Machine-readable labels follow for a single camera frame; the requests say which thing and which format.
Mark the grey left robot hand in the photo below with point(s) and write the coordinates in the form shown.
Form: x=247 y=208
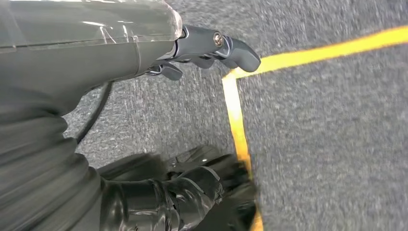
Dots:
x=79 y=57

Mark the yellow floor tape rectangle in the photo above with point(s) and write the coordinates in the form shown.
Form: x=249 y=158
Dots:
x=234 y=108

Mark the black robot leg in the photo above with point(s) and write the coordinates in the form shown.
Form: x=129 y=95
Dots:
x=159 y=204

